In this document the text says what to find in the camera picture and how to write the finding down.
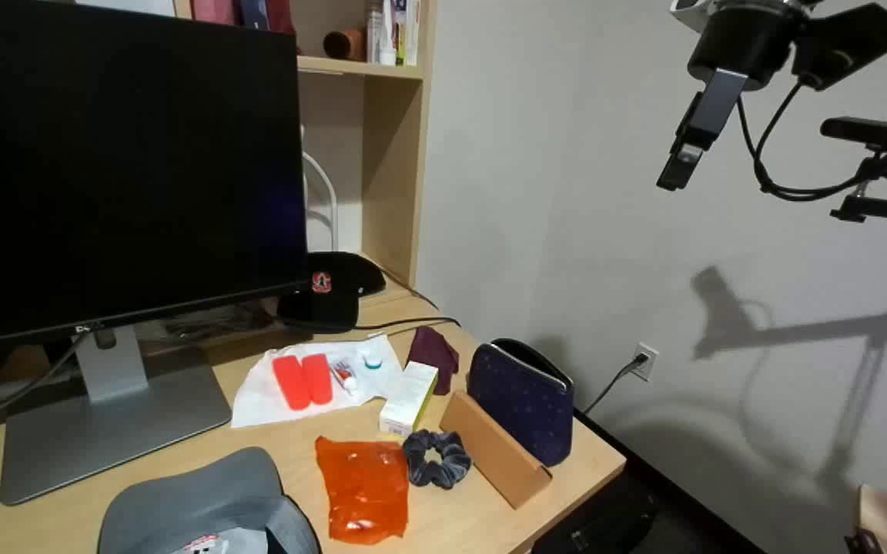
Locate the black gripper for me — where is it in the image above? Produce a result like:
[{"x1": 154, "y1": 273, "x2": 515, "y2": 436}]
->
[{"x1": 655, "y1": 0, "x2": 826, "y2": 195}]

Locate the blue dotted purse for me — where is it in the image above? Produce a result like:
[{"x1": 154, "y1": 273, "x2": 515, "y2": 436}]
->
[{"x1": 465, "y1": 334, "x2": 580, "y2": 468}]

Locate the maroon round object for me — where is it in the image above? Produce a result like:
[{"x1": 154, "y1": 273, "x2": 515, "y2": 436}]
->
[{"x1": 404, "y1": 322, "x2": 462, "y2": 398}]

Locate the white box with yellow edge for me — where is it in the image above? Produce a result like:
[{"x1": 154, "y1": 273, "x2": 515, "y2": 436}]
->
[{"x1": 376, "y1": 356, "x2": 441, "y2": 436}]

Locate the light wooden shelf unit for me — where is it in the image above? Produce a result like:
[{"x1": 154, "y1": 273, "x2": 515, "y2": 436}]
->
[{"x1": 169, "y1": 0, "x2": 436, "y2": 288}]

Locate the brown roll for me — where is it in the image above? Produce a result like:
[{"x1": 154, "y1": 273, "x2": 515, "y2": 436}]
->
[{"x1": 320, "y1": 25, "x2": 367, "y2": 60}]

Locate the brown wooden block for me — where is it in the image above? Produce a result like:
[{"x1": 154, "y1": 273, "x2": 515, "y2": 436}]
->
[{"x1": 436, "y1": 390, "x2": 555, "y2": 510}]

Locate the black cap with red badge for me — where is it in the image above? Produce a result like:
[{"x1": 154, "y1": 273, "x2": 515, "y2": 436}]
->
[{"x1": 275, "y1": 248, "x2": 389, "y2": 331}]

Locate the dark blue scrunchie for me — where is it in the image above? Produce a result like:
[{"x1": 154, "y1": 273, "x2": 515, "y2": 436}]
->
[{"x1": 401, "y1": 427, "x2": 473, "y2": 493}]

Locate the small white red tube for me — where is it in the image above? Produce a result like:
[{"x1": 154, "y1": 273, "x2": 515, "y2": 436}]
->
[{"x1": 330, "y1": 356, "x2": 360, "y2": 390}]

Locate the red plastic case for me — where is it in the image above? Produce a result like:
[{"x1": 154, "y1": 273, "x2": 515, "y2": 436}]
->
[{"x1": 270, "y1": 350, "x2": 336, "y2": 413}]

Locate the orange plastic bag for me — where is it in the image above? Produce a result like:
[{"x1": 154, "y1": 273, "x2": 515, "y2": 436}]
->
[{"x1": 311, "y1": 435, "x2": 413, "y2": 546}]

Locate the white paper towel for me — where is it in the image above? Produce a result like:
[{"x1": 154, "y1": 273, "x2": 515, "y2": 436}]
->
[{"x1": 229, "y1": 334, "x2": 410, "y2": 431}]

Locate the black computer monitor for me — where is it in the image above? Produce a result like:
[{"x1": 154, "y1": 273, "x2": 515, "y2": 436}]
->
[{"x1": 0, "y1": 0, "x2": 311, "y2": 356}]

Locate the grey cap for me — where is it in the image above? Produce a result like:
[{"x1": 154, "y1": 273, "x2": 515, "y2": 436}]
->
[{"x1": 94, "y1": 442, "x2": 324, "y2": 554}]

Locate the silver monitor stand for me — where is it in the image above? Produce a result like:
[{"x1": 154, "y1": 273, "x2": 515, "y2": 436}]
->
[{"x1": 0, "y1": 322, "x2": 235, "y2": 506}]

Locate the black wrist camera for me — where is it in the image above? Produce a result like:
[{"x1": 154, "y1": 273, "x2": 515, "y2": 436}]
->
[{"x1": 793, "y1": 0, "x2": 887, "y2": 91}]

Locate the black exterior camera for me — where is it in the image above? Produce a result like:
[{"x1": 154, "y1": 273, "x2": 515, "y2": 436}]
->
[{"x1": 819, "y1": 114, "x2": 887, "y2": 157}]

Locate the black camera stand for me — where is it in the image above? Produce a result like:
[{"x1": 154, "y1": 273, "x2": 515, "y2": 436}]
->
[{"x1": 827, "y1": 149, "x2": 887, "y2": 279}]

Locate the white wall outlet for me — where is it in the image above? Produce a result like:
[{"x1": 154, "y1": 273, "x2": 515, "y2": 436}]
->
[{"x1": 630, "y1": 342, "x2": 663, "y2": 380}]

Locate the black outlet cable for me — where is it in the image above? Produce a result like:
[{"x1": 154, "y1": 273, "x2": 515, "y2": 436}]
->
[{"x1": 575, "y1": 350, "x2": 645, "y2": 418}]

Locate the black desk cable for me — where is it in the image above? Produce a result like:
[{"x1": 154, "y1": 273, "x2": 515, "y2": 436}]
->
[{"x1": 353, "y1": 267, "x2": 467, "y2": 342}]

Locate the black monitor cable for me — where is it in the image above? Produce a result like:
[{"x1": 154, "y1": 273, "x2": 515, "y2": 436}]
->
[{"x1": 0, "y1": 331, "x2": 91, "y2": 440}]

